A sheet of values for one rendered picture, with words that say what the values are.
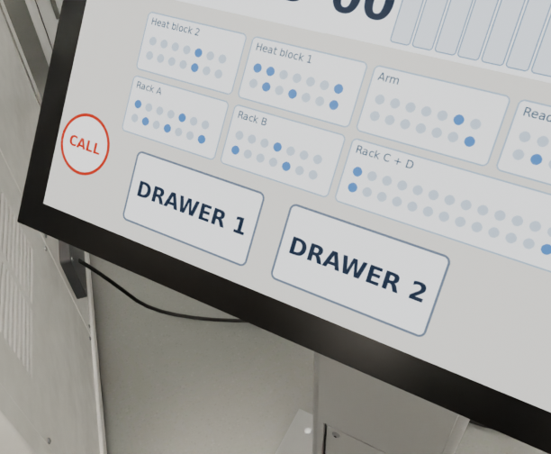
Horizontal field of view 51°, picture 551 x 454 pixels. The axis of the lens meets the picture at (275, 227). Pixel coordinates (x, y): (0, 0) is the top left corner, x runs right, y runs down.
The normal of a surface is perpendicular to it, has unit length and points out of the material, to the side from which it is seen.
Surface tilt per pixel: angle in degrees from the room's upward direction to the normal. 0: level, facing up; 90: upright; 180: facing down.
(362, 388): 90
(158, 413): 0
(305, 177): 50
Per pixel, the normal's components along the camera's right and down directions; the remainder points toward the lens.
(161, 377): -0.04, -0.69
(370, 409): -0.47, 0.65
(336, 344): -0.39, 0.06
